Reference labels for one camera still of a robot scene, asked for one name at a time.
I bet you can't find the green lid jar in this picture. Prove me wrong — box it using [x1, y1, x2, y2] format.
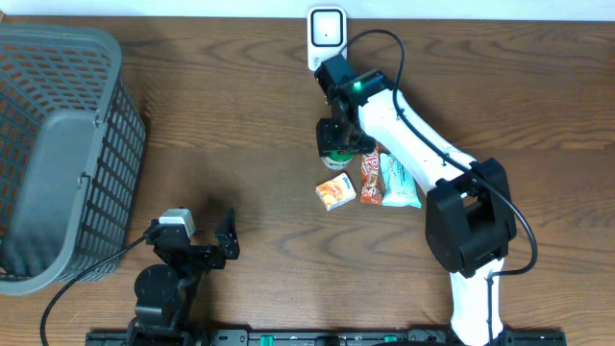
[322, 152, 355, 171]

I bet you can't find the small orange box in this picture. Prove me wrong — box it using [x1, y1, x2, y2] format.
[315, 172, 357, 210]

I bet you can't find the red chocolate bar wrapper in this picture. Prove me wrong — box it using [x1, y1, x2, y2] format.
[360, 144, 383, 205]

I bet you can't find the light green tissue pack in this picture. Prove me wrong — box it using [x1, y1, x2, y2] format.
[380, 153, 422, 209]

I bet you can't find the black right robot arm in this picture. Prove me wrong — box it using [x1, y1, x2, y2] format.
[314, 55, 517, 345]

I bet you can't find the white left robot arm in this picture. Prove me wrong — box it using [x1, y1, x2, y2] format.
[127, 208, 240, 345]

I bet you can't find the grey plastic basket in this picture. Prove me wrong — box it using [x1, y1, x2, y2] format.
[1, 24, 146, 296]

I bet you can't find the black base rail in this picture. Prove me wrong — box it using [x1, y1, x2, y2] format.
[86, 328, 568, 346]

